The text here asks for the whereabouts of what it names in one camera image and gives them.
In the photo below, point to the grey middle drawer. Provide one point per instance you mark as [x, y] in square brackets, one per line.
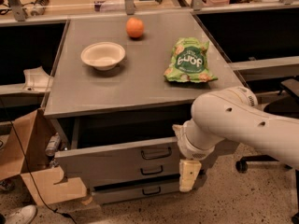
[158, 170]

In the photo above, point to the grey bottom drawer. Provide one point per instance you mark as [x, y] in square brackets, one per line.
[137, 189]

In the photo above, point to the black silver handheld tool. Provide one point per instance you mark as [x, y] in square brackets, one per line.
[39, 7]

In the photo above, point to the grey metal bracket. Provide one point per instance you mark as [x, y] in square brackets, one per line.
[37, 80]

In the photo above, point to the black office chair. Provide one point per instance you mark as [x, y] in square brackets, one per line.
[281, 132]

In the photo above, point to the silver drink can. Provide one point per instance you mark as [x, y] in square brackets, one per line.
[53, 145]

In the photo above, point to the green chip bag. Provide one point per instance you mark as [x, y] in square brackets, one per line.
[188, 62]

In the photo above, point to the grey drawer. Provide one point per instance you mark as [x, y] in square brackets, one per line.
[158, 170]
[109, 151]
[137, 189]

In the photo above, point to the orange fruit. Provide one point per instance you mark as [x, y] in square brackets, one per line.
[134, 27]

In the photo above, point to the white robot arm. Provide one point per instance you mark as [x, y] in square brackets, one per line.
[231, 114]

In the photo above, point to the white sneaker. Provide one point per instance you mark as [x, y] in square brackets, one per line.
[24, 215]

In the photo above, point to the brown cardboard box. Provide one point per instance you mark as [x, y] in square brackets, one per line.
[24, 155]

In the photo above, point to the white paper bowl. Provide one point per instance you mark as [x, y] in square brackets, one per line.
[103, 56]

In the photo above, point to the yellow foam-padded gripper finger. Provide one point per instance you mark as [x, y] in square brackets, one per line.
[188, 170]

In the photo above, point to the grey top drawer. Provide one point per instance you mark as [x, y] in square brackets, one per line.
[109, 151]

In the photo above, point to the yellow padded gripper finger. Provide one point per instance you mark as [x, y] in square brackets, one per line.
[178, 130]

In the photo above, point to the grey drawer cabinet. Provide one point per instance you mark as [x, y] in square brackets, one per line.
[135, 88]

